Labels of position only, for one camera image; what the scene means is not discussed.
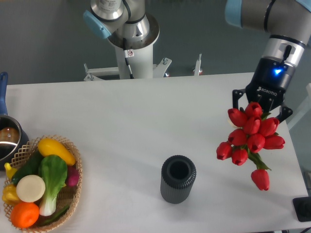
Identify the green bok choy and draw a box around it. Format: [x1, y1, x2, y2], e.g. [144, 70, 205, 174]
[39, 155, 68, 216]

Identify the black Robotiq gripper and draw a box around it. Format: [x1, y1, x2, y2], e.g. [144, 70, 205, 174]
[232, 58, 295, 123]

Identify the dark grey ribbed vase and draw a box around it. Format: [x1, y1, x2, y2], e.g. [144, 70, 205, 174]
[160, 155, 197, 204]

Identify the small yellow gourd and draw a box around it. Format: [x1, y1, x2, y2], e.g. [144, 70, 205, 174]
[4, 163, 17, 180]

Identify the purple red radish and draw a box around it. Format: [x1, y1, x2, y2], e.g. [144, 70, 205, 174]
[65, 166, 80, 187]

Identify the orange fruit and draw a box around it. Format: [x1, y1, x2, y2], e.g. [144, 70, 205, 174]
[10, 202, 39, 228]

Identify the black device at edge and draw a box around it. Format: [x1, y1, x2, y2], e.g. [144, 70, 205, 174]
[293, 197, 311, 222]

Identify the green chili pepper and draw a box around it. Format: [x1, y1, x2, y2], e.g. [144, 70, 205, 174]
[35, 205, 69, 227]

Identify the blue handled saucepan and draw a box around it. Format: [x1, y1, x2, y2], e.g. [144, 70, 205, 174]
[0, 72, 29, 171]

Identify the red tulip bouquet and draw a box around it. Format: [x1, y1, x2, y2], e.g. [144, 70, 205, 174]
[216, 102, 285, 191]

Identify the white round radish slice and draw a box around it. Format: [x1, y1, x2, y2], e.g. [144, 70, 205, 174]
[16, 175, 45, 202]

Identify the yellow bell pepper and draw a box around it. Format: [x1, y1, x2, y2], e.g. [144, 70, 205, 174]
[2, 184, 21, 206]

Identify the yellow squash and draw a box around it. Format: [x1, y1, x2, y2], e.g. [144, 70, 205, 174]
[37, 138, 76, 166]

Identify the dark green cucumber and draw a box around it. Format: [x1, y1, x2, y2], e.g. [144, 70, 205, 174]
[11, 150, 44, 185]

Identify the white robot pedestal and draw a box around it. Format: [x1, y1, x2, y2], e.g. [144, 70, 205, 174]
[83, 12, 205, 82]

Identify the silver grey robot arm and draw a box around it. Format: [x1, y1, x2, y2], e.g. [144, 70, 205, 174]
[83, 0, 311, 121]

